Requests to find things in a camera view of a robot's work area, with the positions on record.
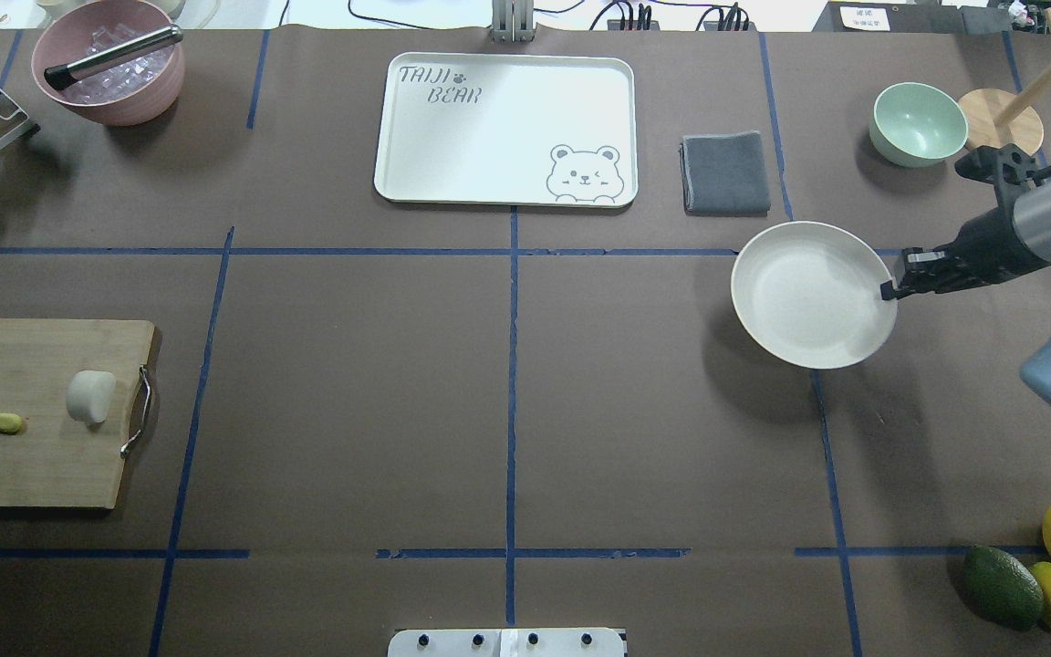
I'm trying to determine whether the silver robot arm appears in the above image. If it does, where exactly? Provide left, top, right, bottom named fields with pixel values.
left=880, top=145, right=1051, bottom=406

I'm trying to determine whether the wooden mug tree stand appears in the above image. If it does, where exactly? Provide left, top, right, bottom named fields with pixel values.
left=956, top=9, right=1051, bottom=158

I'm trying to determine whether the aluminium frame post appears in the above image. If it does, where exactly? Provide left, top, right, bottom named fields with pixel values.
left=491, top=0, right=536, bottom=43

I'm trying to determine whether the bamboo cutting board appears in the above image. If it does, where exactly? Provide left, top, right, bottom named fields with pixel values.
left=0, top=319, right=154, bottom=510

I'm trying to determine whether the green avocado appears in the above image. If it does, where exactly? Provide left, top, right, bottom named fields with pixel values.
left=961, top=545, right=1046, bottom=631

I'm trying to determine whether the mint green bowl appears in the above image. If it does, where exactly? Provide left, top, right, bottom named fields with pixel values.
left=868, top=82, right=969, bottom=168

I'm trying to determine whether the white bear tray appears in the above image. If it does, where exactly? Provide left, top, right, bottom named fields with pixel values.
left=374, top=52, right=639, bottom=208

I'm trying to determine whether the grey folded cloth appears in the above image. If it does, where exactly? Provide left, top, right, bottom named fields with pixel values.
left=680, top=130, right=771, bottom=217

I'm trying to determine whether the cream round plate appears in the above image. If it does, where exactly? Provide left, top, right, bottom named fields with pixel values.
left=730, top=221, right=898, bottom=370

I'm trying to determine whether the black box with label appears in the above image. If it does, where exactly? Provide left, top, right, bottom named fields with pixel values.
left=812, top=1, right=1013, bottom=35

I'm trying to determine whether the pink bowl with ice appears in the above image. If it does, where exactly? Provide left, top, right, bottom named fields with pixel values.
left=32, top=1, right=186, bottom=126

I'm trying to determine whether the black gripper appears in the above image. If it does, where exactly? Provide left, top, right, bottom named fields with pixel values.
left=879, top=145, right=1040, bottom=302

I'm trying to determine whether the white steamed bun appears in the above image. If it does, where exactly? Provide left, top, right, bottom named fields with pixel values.
left=64, top=370, right=118, bottom=425

